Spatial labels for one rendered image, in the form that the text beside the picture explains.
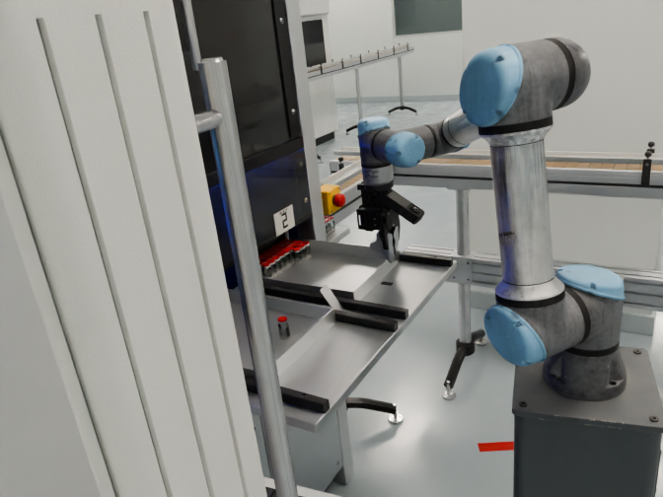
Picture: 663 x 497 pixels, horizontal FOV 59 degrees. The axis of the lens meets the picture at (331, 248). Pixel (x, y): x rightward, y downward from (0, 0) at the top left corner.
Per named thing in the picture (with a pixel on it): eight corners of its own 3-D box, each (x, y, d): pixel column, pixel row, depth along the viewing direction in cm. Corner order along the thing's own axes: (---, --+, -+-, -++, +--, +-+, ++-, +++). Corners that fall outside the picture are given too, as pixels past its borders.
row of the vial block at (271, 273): (262, 281, 151) (259, 264, 149) (299, 254, 165) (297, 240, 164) (269, 282, 150) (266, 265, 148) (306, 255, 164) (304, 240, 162)
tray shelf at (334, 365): (121, 373, 121) (119, 365, 120) (303, 248, 176) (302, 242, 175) (317, 434, 97) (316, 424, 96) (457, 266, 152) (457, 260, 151)
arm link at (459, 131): (613, 18, 95) (447, 114, 140) (563, 25, 91) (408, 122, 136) (632, 86, 95) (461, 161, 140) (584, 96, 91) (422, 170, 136)
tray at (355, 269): (238, 286, 150) (236, 273, 149) (292, 248, 171) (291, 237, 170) (354, 306, 134) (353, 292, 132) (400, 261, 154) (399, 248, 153)
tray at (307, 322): (137, 352, 124) (134, 338, 123) (217, 299, 145) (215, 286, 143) (265, 389, 107) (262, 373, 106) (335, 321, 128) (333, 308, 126)
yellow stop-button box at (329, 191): (309, 213, 174) (306, 190, 171) (322, 206, 180) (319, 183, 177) (331, 215, 170) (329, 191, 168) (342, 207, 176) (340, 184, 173)
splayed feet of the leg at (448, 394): (436, 398, 239) (435, 369, 234) (475, 338, 278) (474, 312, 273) (455, 402, 235) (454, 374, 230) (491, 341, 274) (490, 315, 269)
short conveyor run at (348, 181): (303, 250, 178) (296, 202, 172) (262, 246, 186) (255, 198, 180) (396, 186, 232) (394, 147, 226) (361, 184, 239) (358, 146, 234)
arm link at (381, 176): (398, 160, 141) (383, 170, 135) (399, 178, 143) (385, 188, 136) (370, 160, 145) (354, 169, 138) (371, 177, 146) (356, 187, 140)
